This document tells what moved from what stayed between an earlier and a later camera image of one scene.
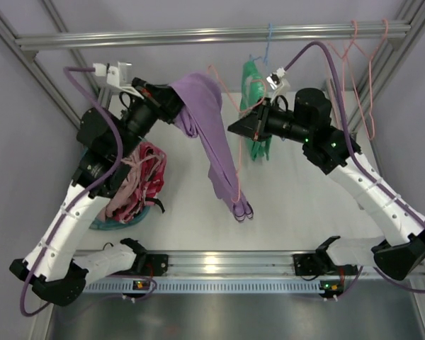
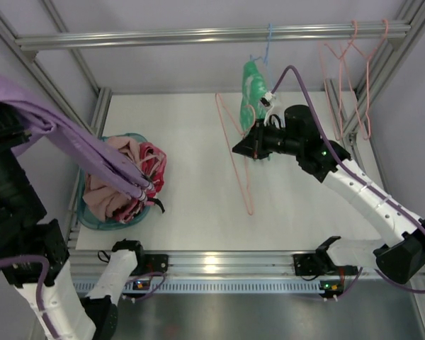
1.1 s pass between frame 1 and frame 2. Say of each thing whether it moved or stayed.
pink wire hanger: moved
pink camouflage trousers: stayed
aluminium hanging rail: stayed
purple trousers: moved
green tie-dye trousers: stayed
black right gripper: moved
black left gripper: moved
